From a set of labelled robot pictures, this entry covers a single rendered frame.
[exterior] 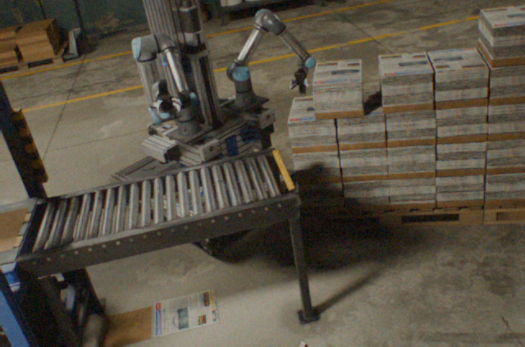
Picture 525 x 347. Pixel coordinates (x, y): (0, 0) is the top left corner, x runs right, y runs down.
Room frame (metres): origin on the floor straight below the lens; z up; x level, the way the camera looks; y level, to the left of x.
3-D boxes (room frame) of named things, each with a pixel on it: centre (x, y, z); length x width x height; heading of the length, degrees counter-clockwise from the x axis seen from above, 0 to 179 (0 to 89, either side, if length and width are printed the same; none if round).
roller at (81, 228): (2.34, 0.98, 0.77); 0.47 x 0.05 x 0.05; 6
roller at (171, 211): (2.38, 0.53, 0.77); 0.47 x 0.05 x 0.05; 6
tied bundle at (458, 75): (2.92, -1.18, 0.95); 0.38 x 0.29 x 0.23; 168
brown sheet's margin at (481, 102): (2.92, -1.18, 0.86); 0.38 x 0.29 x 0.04; 168
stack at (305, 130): (3.02, -0.77, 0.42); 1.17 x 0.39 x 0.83; 77
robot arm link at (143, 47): (3.06, 0.58, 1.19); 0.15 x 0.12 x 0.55; 105
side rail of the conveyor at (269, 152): (2.63, 0.61, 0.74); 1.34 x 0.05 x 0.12; 96
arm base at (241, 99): (3.42, 0.08, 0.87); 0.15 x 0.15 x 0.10
